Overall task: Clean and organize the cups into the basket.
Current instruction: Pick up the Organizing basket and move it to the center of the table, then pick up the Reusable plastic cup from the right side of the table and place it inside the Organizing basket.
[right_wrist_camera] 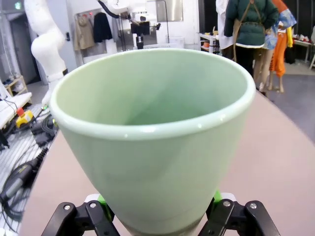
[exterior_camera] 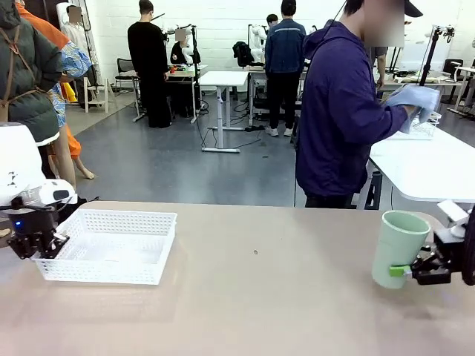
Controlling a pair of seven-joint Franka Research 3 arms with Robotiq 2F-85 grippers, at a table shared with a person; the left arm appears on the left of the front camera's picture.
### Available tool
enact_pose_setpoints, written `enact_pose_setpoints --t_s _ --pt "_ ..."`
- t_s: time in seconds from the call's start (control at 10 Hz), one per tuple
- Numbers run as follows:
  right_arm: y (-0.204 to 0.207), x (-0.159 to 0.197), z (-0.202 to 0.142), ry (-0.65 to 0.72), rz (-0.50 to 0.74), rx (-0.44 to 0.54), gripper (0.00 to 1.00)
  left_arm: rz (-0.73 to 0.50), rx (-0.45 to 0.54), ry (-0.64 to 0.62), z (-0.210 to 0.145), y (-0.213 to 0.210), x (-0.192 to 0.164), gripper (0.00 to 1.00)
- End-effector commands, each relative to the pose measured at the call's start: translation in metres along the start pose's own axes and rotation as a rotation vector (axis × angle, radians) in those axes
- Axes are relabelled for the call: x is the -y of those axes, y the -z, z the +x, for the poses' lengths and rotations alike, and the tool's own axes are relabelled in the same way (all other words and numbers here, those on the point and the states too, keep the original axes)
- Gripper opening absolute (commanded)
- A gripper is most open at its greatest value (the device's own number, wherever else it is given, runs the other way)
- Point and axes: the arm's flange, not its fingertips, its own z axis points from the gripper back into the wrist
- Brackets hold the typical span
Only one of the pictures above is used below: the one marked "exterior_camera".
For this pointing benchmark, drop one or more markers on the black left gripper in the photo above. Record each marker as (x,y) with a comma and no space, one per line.
(31,222)

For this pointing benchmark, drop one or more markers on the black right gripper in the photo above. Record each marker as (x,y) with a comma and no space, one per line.
(469,252)

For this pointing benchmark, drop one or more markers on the pale green plastic cup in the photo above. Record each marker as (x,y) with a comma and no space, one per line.
(397,248)

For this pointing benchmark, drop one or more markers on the white perforated plastic basket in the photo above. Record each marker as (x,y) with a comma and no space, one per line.
(111,274)

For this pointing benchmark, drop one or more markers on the light blue cleaning cloth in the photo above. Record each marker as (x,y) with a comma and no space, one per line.
(419,98)

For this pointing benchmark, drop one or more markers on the person's right forearm purple sleeve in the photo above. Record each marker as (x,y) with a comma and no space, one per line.
(389,118)

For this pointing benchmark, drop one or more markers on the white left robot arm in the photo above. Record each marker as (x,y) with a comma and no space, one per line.
(18,159)

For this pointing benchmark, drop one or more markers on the person's right hand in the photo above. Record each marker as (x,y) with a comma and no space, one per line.
(412,110)

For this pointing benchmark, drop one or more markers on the white side table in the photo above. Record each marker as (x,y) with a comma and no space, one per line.
(426,167)

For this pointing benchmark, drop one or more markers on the wooden step stool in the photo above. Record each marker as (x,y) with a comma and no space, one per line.
(97,92)

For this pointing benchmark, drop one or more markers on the mannequin in green puffer coat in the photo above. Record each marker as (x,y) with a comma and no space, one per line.
(22,74)

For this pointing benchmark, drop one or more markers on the person in purple hoodie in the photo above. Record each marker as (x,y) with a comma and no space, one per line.
(334,111)

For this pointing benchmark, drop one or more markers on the mannequin in orange blue garment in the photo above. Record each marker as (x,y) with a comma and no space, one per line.
(68,59)

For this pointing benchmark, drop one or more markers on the black tripod stand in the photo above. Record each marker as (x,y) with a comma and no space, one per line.
(428,59)

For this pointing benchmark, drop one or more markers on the black mesh chair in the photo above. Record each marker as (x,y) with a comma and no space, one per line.
(124,68)

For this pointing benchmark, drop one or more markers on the figure in light clothes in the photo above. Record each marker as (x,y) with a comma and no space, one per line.
(78,37)

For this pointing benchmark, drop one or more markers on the person dressed in black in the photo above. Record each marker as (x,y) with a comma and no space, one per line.
(148,55)

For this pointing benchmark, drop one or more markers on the black power strip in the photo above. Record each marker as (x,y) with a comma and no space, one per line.
(254,129)

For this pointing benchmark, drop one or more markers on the wood-top desk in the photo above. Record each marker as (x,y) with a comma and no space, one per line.
(185,74)

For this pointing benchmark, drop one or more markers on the seated person in dark top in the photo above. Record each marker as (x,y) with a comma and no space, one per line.
(180,52)

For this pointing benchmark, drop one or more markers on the white height-adjustable desk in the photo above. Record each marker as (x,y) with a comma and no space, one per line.
(222,79)

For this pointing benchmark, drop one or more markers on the person in blue denim jacket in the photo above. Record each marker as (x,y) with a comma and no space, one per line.
(284,48)

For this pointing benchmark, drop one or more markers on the black backpack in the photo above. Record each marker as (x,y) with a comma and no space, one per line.
(243,53)

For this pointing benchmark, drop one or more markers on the white humanoid robot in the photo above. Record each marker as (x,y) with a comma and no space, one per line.
(258,37)

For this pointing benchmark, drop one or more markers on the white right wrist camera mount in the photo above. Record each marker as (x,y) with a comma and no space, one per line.
(454,215)

